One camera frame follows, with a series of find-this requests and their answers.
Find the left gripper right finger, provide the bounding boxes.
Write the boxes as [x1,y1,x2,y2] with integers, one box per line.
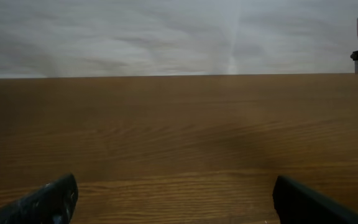
[272,175,358,224]

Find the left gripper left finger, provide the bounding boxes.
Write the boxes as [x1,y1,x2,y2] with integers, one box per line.
[0,173,79,224]

